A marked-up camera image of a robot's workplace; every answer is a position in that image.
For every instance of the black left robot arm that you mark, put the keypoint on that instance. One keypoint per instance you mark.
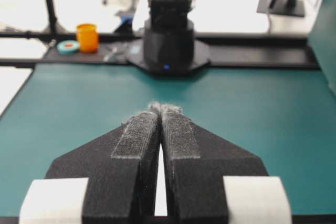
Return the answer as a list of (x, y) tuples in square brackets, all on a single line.
[(168, 45)]

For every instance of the black metal frame post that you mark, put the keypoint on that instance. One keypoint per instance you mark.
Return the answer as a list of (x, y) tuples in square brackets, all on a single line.
[(53, 26)]

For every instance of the orange plastic cup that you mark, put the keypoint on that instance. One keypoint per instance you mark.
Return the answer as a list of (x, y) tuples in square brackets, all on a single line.
[(87, 37)]

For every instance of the teal tape roll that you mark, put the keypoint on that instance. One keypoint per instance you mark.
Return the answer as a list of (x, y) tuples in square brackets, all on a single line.
[(68, 47)]

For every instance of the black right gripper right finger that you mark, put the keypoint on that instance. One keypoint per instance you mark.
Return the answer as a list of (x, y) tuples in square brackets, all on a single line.
[(211, 180)]

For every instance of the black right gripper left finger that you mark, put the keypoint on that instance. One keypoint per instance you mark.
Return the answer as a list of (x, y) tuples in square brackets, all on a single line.
[(111, 179)]

